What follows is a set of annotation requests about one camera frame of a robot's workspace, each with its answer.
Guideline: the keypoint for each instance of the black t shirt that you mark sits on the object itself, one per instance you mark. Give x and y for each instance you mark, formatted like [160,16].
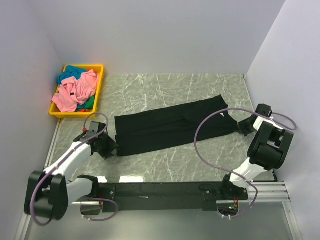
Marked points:
[173,126]

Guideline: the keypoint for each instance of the orange red t shirt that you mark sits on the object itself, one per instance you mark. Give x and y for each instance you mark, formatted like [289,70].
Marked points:
[83,110]

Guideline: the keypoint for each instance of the teal blue t shirt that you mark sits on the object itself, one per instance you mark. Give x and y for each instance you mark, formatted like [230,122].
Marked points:
[70,71]

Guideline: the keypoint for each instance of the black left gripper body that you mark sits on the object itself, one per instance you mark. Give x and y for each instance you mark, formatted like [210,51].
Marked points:
[107,145]

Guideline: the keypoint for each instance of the aluminium extrusion rail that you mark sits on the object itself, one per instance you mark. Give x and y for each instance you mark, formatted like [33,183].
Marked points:
[271,192]

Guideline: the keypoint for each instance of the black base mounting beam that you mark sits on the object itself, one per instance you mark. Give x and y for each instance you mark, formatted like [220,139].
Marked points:
[144,196]

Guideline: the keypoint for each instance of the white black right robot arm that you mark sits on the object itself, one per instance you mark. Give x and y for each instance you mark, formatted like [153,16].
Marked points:
[267,151]

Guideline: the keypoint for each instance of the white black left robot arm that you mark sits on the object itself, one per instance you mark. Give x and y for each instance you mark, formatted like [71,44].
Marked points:
[50,192]

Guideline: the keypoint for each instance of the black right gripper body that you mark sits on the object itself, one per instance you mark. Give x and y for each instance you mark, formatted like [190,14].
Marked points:
[244,127]

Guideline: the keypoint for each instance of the pink t shirt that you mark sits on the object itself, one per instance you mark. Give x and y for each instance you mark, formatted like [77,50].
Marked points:
[73,92]

